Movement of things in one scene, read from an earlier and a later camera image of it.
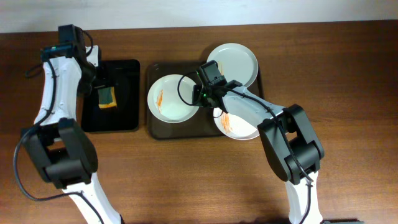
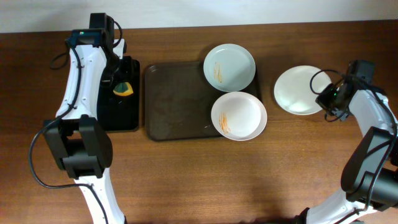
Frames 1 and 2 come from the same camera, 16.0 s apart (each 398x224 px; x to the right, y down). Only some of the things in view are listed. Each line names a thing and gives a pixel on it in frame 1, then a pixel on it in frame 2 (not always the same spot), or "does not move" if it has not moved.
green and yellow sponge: [107, 98] to [123, 89]
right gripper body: [201, 98] to [327, 101]
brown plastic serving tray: [201, 125] does not move
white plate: [238, 122] does not move
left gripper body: [101, 82] to [109, 79]
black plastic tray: [124, 75] does not move
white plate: [164, 100] to [296, 88]
